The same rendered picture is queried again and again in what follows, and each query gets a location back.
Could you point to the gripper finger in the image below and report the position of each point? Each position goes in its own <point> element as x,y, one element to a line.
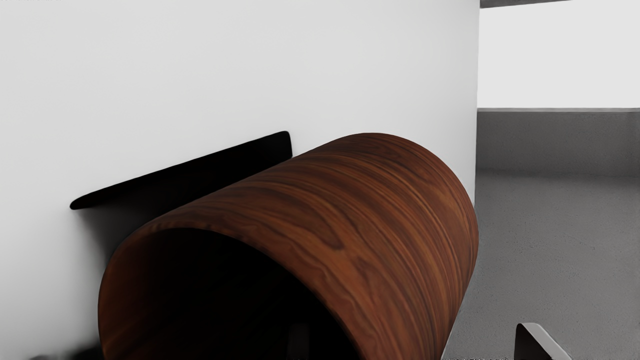
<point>531,345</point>

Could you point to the brown wooden mug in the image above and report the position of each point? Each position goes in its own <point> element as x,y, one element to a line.
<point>360,220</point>

